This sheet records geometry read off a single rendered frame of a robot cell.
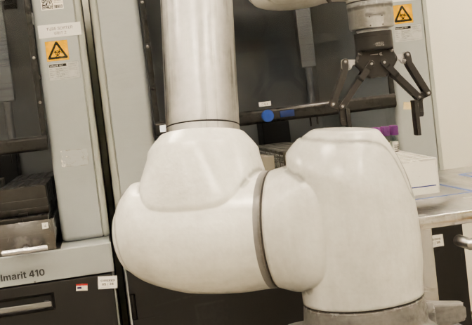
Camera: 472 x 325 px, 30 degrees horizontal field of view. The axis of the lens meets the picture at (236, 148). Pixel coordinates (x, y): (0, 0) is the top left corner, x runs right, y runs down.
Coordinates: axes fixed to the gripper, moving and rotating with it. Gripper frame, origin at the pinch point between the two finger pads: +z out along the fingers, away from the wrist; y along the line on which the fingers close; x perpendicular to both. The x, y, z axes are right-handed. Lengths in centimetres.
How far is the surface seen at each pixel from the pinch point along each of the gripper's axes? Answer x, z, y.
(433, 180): -18.5, 8.3, 3.7
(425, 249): -43.1, 15.7, -5.4
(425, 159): -18.4, 4.5, 2.7
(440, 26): 163, -30, 64
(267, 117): 40.6, -5.0, -18.6
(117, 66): 41, -21, -53
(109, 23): 41, -32, -54
